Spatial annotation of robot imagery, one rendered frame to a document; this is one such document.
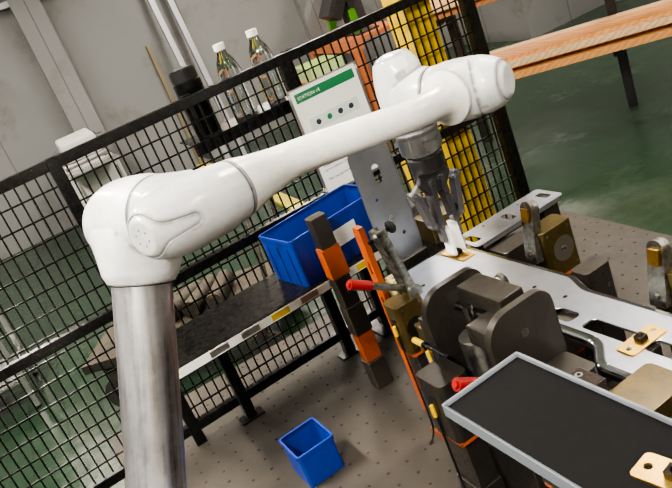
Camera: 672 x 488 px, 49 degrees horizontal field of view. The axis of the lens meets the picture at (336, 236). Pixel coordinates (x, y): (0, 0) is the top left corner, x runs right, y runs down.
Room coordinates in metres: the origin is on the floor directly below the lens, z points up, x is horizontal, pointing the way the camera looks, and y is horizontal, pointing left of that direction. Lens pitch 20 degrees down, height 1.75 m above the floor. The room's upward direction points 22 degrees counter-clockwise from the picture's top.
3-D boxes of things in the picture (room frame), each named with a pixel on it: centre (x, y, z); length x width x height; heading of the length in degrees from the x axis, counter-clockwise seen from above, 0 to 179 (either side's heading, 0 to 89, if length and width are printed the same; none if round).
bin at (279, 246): (1.82, 0.02, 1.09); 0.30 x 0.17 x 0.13; 119
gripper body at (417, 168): (1.45, -0.23, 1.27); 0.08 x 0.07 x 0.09; 112
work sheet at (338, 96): (2.00, -0.12, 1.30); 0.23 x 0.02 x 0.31; 112
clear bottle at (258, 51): (2.05, 0.01, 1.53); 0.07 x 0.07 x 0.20
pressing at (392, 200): (1.70, -0.14, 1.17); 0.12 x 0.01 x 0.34; 112
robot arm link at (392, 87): (1.44, -0.24, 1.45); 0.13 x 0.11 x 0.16; 41
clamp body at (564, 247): (1.48, -0.46, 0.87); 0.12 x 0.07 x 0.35; 112
